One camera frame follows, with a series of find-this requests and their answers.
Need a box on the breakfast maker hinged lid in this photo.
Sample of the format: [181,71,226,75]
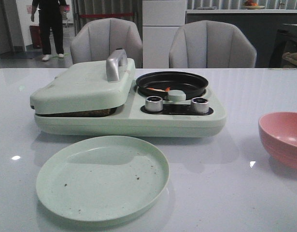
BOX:
[30,49,136,116]

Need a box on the pink bowl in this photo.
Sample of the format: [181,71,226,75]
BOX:
[258,112,297,170]

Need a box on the mint green breakfast maker base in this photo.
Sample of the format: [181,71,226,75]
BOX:
[35,78,226,137]

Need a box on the shrimp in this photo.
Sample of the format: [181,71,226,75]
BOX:
[147,87,170,92]

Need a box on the left silver control knob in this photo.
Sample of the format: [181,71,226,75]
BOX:
[144,96,163,112]

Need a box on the silver control knob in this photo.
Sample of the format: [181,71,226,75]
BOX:
[190,97,210,114]
[144,96,163,112]

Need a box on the black round frying pan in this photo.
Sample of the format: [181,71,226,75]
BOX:
[136,71,209,100]

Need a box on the right silver control knob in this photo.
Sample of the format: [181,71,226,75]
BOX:
[190,97,210,114]

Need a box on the mint green plate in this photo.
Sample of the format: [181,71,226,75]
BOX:
[36,136,170,225]

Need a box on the right grey upholstered chair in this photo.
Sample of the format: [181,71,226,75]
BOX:
[169,20,257,68]

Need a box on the grey upholstered chair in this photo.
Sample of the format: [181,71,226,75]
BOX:
[70,18,143,68]
[169,20,257,68]

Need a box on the left grey upholstered chair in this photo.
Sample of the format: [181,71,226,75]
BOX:
[70,18,143,68]

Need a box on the white refrigerator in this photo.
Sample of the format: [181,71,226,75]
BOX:
[142,0,186,69]

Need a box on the red bin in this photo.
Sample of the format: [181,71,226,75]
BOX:
[29,25,42,49]

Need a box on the person in black clothes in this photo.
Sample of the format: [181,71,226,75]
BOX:
[31,0,67,61]

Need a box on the dark grey sideboard counter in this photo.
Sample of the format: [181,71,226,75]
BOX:
[185,9,297,68]

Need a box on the fruit bowl on counter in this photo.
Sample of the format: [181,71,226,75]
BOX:
[242,0,265,10]

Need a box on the beige cushion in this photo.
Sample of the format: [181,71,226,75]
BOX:
[282,52,297,67]

